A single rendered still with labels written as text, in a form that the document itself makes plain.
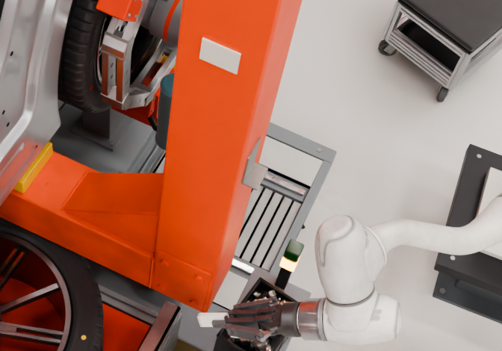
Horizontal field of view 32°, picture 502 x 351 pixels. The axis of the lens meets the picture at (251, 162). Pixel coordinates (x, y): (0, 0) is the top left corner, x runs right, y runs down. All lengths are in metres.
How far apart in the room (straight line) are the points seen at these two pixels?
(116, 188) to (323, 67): 1.53
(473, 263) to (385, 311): 1.01
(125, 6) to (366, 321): 0.88
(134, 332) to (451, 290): 1.12
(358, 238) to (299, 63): 1.82
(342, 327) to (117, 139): 1.29
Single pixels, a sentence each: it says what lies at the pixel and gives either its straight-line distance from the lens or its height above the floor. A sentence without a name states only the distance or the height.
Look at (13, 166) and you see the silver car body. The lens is 2.10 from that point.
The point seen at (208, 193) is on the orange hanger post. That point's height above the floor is 1.06.
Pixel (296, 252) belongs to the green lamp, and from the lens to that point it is 2.23.
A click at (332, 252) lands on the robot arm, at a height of 1.11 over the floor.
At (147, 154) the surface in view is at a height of 0.15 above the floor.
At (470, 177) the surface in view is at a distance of 2.97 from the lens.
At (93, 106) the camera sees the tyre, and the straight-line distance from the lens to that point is 2.37.
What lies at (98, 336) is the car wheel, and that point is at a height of 0.49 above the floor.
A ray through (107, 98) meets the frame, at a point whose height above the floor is 0.76.
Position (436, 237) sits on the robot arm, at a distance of 1.92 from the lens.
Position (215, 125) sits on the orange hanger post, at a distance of 1.62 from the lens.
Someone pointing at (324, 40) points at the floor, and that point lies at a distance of 3.59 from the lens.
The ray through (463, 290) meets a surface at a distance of 3.08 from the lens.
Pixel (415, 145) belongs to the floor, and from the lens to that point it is 3.37.
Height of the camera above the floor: 2.58
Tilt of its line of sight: 55 degrees down
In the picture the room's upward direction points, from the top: 14 degrees clockwise
